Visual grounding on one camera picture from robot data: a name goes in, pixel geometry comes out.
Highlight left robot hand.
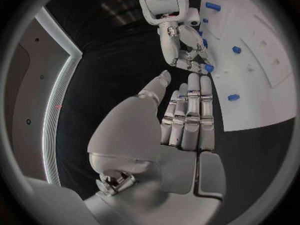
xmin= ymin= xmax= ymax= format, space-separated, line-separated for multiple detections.
xmin=83 ymin=70 xmax=227 ymax=225

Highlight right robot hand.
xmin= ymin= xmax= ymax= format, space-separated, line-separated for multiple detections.
xmin=157 ymin=20 xmax=215 ymax=74

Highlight white task board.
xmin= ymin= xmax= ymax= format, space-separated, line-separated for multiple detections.
xmin=199 ymin=0 xmax=299 ymax=132

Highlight blue cylinder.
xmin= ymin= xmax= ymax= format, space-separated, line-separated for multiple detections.
xmin=205 ymin=2 xmax=222 ymax=12

